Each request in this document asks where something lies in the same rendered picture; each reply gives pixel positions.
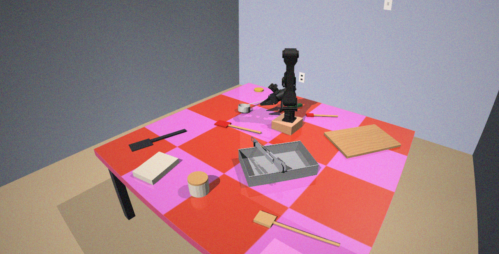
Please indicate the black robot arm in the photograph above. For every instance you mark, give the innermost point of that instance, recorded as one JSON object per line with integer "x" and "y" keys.
{"x": 290, "y": 56}

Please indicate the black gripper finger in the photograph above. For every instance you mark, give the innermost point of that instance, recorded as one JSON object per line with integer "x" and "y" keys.
{"x": 267, "y": 102}

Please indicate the white jar with wooden lid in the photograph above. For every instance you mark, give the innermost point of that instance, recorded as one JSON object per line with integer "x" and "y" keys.
{"x": 198, "y": 184}

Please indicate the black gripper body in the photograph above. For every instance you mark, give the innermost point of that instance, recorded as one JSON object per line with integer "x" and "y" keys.
{"x": 277, "y": 97}

